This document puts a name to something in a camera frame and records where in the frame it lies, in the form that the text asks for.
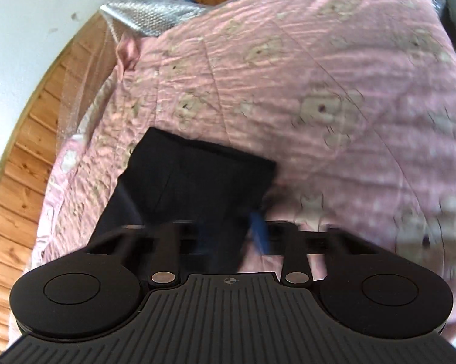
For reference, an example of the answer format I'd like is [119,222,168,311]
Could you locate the black pants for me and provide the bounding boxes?
[91,127,278,277]

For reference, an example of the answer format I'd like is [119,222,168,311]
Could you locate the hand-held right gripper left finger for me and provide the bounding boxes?
[84,222,198,287]

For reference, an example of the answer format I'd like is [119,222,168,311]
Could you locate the pink bear-print blanket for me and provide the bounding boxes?
[8,0,456,353]

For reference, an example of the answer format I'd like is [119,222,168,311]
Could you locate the wooden headboard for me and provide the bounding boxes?
[0,11,118,353]

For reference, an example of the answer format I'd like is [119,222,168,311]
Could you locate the clear bubble wrap sheet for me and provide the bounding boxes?
[57,0,209,145]

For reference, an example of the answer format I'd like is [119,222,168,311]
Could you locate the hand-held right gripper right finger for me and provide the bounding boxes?
[251,212,382,286]

